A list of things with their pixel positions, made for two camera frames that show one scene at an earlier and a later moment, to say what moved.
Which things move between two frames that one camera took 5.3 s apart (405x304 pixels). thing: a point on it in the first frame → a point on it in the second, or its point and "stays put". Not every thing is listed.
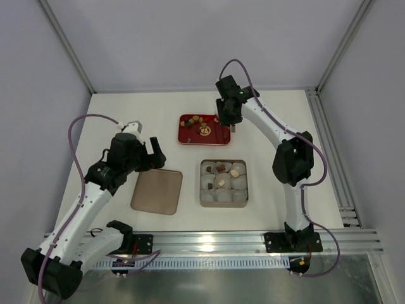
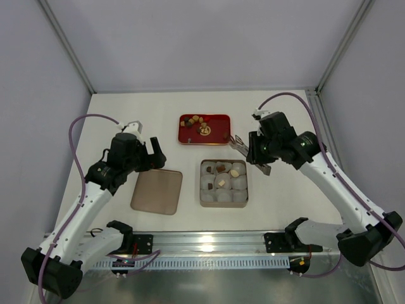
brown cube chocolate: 221,168 stays put
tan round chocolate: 234,173 stays put
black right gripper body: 230,119 → 253,149
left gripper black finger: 156,147 stays put
